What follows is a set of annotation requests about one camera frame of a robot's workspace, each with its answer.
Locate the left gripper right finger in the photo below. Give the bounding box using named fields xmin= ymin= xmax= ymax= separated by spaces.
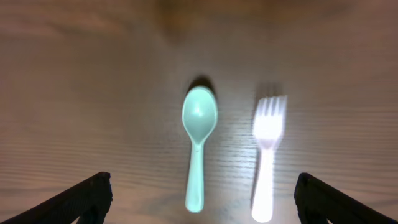
xmin=294 ymin=172 xmax=397 ymax=224

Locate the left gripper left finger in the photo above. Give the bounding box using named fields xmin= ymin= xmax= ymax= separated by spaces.
xmin=2 ymin=172 xmax=113 ymax=224

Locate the white plastic fork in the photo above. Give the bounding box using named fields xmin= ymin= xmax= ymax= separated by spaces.
xmin=251 ymin=95 xmax=287 ymax=223

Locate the mint green plastic spoon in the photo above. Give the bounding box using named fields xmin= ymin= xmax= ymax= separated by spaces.
xmin=182 ymin=86 xmax=218 ymax=213

